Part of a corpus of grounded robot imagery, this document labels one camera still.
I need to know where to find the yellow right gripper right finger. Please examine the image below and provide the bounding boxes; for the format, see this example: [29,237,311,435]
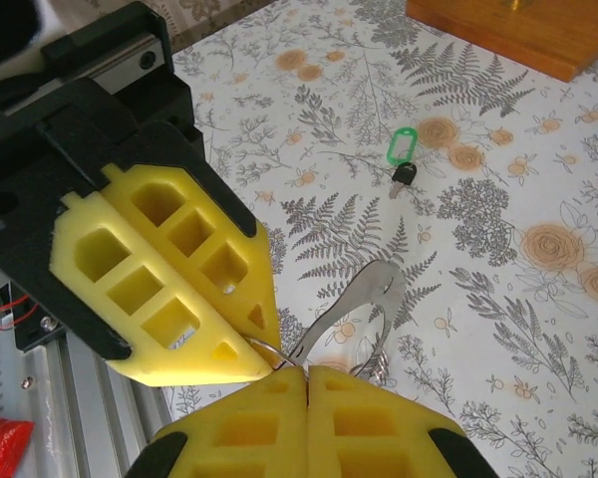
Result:
[308,365,497,478]

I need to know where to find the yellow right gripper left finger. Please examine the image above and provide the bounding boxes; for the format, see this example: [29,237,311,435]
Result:
[129,370,310,478]

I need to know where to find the fish-shaped metal keyring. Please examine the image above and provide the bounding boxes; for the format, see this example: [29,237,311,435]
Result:
[246,258,411,387]

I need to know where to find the key with green tag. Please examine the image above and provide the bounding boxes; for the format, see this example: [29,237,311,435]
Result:
[387,126,420,200]

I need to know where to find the red snack packet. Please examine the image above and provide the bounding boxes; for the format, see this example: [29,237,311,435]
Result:
[0,412,35,478]

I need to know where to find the gold jewelry stand wooden base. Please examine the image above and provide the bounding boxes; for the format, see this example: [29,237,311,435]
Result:
[406,0,598,84]

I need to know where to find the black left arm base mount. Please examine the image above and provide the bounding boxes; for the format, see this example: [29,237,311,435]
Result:
[12,291,81,353]

